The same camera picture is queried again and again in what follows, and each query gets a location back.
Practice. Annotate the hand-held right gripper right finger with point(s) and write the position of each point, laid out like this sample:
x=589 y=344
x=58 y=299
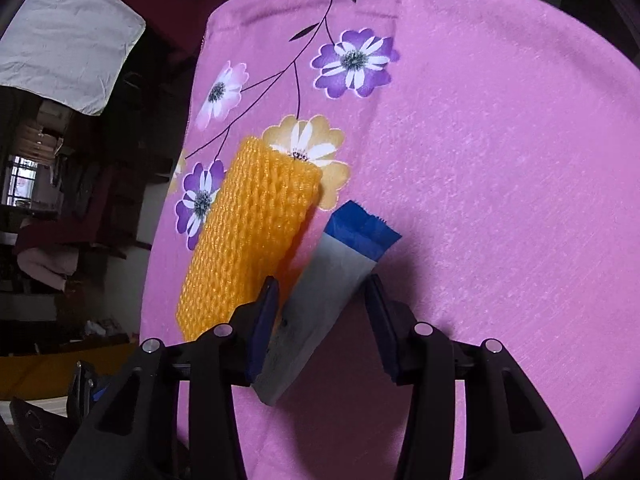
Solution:
x=382 y=325

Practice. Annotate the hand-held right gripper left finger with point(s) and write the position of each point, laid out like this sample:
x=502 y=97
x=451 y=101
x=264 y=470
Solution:
x=262 y=325

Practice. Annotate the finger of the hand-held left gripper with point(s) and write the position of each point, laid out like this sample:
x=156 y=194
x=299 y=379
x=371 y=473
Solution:
x=85 y=387

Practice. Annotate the blue and grey wrapper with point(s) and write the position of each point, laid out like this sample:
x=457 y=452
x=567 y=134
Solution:
x=325 y=285

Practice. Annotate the orange foam net sleeve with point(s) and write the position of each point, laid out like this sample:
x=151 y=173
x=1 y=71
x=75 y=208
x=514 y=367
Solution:
x=250 y=220

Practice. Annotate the pink cloth pile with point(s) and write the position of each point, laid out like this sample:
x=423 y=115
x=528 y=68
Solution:
x=45 y=265

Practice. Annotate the pink floral tablecloth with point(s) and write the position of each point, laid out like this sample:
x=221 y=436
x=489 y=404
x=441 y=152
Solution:
x=500 y=160

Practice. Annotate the barred window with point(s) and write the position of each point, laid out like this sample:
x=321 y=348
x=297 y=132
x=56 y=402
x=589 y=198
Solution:
x=22 y=180

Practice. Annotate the dark red chair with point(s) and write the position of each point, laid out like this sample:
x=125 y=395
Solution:
x=165 y=0

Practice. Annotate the white cloth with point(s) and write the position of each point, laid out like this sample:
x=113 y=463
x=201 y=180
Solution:
x=65 y=35

